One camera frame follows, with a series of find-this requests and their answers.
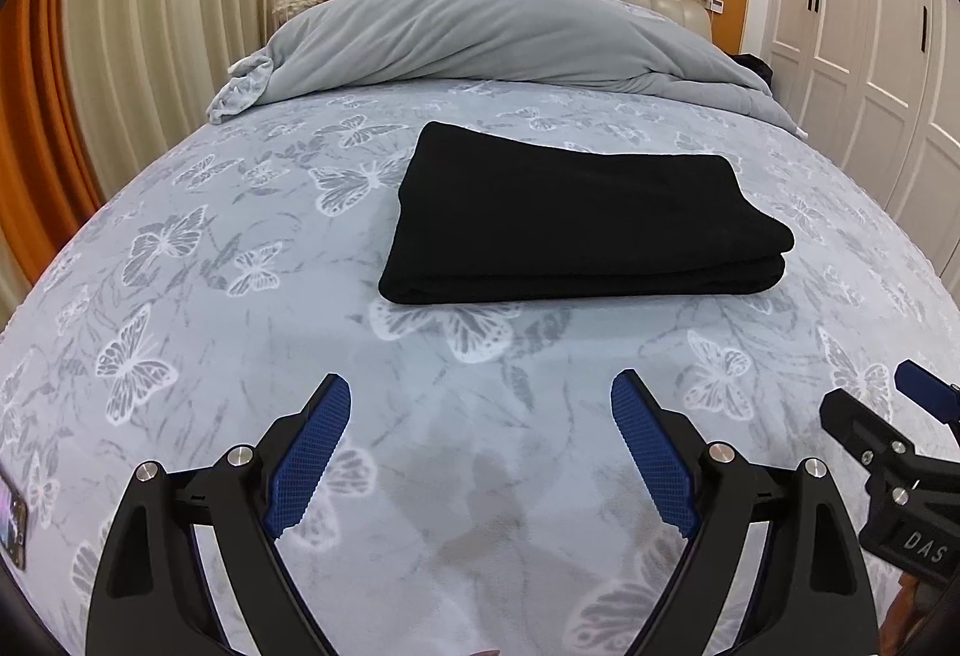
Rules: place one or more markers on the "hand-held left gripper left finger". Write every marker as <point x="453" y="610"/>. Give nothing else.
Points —
<point x="307" y="461"/>

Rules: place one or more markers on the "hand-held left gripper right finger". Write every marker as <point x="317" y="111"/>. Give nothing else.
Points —
<point x="652" y="461"/>

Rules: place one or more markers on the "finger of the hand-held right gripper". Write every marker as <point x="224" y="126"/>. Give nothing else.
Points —
<point x="862" y="427"/>
<point x="934" y="390"/>

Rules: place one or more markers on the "black pants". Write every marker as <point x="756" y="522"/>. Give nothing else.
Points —
<point x="570" y="221"/>

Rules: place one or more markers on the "butterfly print bed sheet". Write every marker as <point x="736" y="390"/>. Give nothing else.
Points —
<point x="225" y="341"/>

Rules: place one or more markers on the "smartphone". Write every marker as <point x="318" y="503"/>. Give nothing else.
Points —
<point x="11" y="521"/>

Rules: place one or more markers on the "cream curtain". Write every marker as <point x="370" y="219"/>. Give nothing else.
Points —
<point x="9" y="300"/>
<point x="172" y="26"/>

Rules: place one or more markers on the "dark object beside bed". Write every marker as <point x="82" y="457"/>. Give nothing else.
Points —
<point x="754" y="71"/>

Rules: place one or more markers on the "white wardrobe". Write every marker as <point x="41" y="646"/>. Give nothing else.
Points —
<point x="862" y="26"/>

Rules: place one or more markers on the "orange curtain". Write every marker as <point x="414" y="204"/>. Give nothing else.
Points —
<point x="45" y="123"/>

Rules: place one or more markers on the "grey duvet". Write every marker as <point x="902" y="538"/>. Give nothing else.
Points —
<point x="480" y="33"/>

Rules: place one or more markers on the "white wall switch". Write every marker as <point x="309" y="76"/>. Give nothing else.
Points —
<point x="709" y="3"/>

